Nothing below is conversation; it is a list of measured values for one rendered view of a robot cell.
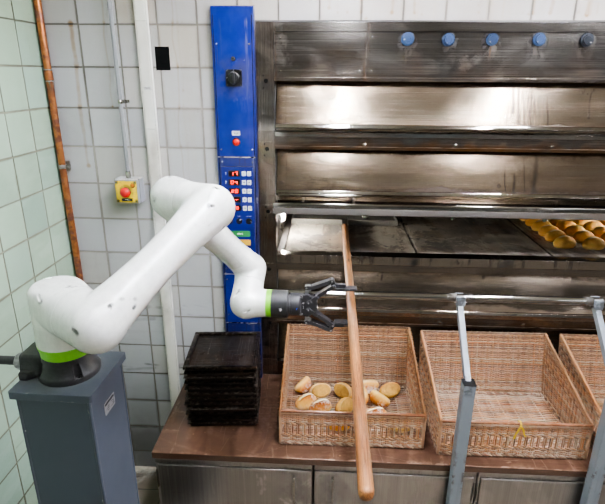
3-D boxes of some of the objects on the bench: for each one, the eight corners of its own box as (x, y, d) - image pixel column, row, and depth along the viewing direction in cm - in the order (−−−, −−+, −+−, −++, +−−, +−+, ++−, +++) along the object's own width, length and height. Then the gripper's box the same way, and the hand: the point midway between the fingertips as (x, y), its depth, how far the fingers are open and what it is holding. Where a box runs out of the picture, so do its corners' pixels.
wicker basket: (286, 374, 239) (286, 321, 230) (406, 378, 237) (411, 325, 228) (276, 445, 193) (275, 383, 184) (426, 451, 191) (432, 388, 182)
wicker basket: (413, 381, 234) (418, 328, 225) (537, 385, 232) (547, 331, 223) (434, 456, 188) (442, 393, 179) (589, 461, 186) (605, 397, 177)
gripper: (290, 266, 167) (357, 267, 166) (290, 330, 175) (354, 332, 174) (288, 274, 160) (358, 276, 159) (288, 341, 168) (355, 343, 167)
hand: (351, 305), depth 167 cm, fingers open, 12 cm apart
